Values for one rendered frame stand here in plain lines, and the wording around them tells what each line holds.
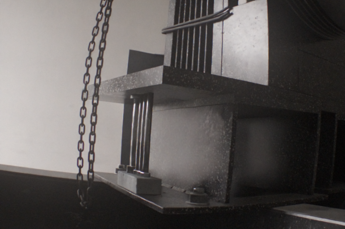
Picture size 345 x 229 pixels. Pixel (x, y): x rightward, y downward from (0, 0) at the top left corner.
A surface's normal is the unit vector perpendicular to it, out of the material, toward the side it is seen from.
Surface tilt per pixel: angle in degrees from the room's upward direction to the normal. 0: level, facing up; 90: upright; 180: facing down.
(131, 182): 90
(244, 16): 90
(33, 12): 90
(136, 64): 90
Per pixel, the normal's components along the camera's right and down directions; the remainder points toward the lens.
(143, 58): 0.59, -0.04
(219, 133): -0.90, -0.10
